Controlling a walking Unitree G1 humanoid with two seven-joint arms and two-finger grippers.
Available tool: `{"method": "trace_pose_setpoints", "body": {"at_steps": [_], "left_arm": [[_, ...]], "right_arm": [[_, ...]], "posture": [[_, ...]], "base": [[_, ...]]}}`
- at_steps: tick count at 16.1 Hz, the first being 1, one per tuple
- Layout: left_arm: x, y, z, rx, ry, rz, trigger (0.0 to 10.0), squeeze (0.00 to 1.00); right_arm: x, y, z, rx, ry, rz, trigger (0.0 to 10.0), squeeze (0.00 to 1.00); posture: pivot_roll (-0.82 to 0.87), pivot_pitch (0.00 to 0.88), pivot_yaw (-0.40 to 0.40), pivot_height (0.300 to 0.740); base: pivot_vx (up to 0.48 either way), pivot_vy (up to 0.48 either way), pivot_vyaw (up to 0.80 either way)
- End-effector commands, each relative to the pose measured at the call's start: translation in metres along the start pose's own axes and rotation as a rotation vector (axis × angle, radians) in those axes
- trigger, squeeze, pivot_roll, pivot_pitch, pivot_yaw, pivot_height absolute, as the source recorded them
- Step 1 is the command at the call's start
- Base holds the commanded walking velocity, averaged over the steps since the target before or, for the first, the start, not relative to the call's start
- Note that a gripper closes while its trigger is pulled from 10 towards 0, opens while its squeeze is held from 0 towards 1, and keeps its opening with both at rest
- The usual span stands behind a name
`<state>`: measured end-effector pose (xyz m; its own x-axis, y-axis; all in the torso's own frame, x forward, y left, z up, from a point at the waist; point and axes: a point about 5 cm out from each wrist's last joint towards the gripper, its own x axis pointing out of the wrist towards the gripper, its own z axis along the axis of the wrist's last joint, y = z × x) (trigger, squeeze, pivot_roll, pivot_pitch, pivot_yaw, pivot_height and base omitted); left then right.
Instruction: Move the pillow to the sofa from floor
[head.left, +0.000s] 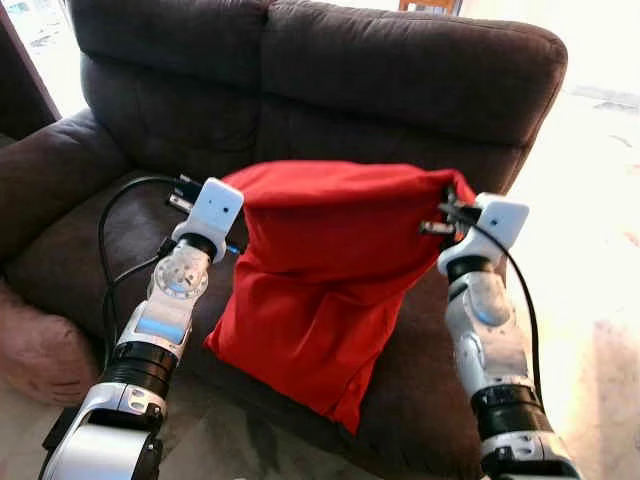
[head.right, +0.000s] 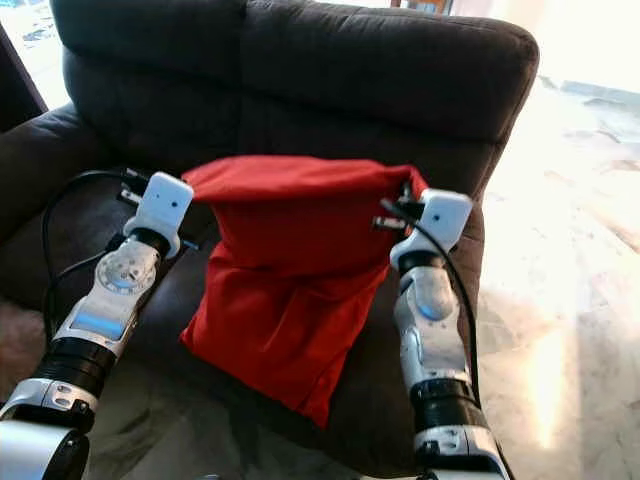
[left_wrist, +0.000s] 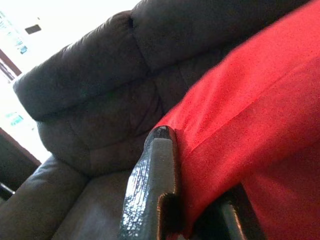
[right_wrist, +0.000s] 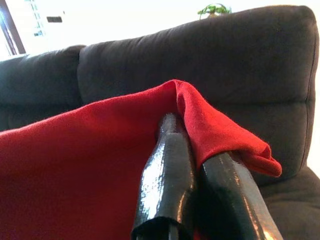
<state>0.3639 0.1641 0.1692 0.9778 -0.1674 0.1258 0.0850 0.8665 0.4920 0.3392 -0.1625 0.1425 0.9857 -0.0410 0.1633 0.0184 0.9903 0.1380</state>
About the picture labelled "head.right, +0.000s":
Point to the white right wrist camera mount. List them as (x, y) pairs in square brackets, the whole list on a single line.
[(445, 215)]

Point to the brown fabric sofa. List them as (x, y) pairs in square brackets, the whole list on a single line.
[(360, 80)]

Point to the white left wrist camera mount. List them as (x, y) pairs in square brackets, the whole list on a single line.
[(168, 205)]

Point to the dark brown wooden door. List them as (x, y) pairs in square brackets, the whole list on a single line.
[(15, 100)]

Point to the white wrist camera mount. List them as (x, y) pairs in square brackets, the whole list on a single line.
[(168, 205), (445, 215)]

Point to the red fabric pillow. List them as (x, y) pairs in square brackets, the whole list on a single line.
[(290, 280)]

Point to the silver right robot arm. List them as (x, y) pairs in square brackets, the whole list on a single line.
[(430, 330)]

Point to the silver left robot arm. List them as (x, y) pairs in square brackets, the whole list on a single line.
[(115, 300)]

